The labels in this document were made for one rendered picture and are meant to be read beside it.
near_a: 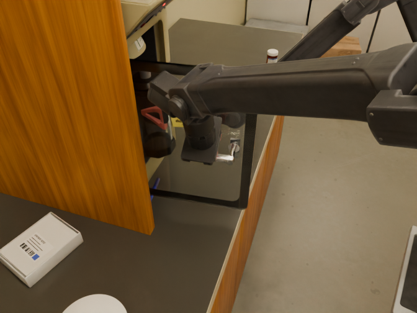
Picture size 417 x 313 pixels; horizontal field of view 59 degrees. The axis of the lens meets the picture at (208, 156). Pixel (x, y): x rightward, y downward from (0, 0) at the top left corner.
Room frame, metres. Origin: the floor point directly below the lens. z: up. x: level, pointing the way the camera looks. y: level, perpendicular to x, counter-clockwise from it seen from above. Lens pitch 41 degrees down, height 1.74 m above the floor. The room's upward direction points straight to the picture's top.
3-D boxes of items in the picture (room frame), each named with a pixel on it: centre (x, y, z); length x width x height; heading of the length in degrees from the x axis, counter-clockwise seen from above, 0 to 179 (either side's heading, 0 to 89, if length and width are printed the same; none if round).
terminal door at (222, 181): (0.67, 0.05, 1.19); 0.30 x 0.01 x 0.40; 78
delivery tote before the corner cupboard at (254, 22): (3.44, -0.63, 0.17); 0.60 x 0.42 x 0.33; 69
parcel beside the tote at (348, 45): (3.28, -1.20, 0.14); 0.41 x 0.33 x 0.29; 78
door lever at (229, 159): (0.62, -0.02, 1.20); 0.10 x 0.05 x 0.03; 78
